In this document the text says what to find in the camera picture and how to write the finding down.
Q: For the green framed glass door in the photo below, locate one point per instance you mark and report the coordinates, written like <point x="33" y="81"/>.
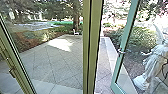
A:
<point x="125" y="46"/>

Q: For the dark tree trunk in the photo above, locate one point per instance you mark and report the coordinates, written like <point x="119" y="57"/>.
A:
<point x="76" y="15"/>

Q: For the long low reddish hedge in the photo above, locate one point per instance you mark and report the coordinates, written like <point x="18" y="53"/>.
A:
<point x="33" y="37"/>

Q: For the green hedge bush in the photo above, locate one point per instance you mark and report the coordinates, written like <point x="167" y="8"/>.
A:
<point x="136" y="36"/>

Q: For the white garden statue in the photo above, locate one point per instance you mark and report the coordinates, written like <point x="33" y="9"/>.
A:
<point x="154" y="61"/>

